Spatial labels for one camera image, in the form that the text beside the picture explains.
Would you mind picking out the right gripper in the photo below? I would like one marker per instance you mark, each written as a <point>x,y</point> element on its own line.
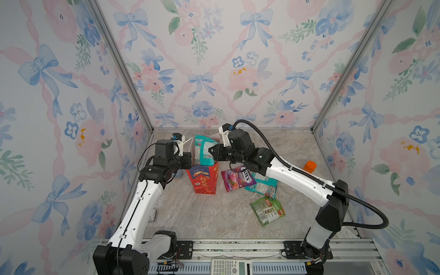
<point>218,156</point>

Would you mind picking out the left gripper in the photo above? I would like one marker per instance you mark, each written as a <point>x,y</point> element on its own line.
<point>186,157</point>

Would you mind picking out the teal Fox's candy bag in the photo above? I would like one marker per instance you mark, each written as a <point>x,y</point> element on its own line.
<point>202,156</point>

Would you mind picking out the red paper gift bag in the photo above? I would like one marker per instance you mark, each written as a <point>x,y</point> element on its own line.
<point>203,178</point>

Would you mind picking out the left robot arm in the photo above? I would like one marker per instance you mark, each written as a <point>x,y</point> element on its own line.
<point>126,253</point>

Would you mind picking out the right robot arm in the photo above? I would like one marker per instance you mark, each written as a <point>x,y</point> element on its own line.
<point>329,196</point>

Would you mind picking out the light green snack bag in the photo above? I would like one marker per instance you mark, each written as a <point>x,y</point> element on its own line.
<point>267,210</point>

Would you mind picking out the small square clock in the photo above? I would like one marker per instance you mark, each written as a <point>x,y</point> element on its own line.
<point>152,215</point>

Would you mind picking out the orange plastic bottle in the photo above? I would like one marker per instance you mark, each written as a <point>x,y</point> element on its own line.
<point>310,167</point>

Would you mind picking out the grey calculator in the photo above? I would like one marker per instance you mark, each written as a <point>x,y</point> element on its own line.
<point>231,267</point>

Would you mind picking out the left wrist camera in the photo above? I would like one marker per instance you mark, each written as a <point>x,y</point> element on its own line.
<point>178,144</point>

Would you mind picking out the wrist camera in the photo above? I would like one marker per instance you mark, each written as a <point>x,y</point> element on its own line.
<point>224,132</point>
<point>178,144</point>

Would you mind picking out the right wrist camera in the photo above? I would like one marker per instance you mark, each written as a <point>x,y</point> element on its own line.
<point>224,132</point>

